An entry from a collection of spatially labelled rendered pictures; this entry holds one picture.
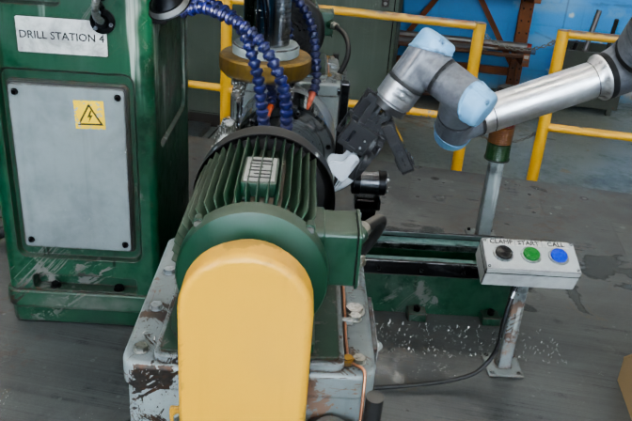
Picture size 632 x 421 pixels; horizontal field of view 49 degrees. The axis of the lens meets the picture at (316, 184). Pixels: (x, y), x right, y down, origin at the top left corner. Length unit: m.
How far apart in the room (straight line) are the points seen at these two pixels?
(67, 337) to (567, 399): 0.96
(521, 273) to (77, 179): 0.81
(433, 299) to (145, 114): 0.72
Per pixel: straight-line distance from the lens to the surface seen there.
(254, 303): 0.64
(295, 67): 1.31
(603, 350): 1.59
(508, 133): 1.77
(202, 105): 4.82
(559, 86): 1.45
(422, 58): 1.28
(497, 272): 1.27
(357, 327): 0.86
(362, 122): 1.33
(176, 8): 1.08
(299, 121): 1.63
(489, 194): 1.84
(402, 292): 1.52
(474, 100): 1.26
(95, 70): 1.25
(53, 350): 1.44
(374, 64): 4.47
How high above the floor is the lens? 1.66
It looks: 24 degrees down
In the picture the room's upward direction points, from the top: 4 degrees clockwise
